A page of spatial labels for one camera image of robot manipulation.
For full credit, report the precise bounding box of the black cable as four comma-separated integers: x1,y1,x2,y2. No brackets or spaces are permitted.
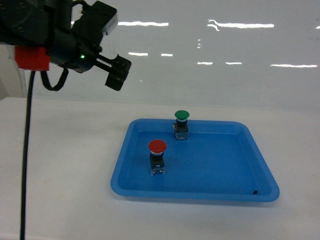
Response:
19,67,70,240

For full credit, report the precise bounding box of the green mushroom push button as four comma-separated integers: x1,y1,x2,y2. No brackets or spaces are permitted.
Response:
173,110,190,140

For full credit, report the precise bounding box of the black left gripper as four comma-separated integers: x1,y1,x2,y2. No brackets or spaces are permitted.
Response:
47,27,132,91

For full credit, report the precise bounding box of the red mushroom push button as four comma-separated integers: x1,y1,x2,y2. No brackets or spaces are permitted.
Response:
148,139,167,176

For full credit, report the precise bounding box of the blue plastic tray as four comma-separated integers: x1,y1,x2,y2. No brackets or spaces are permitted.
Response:
110,118,280,202

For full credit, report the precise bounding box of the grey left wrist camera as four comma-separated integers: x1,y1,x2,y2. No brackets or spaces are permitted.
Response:
71,1,118,47

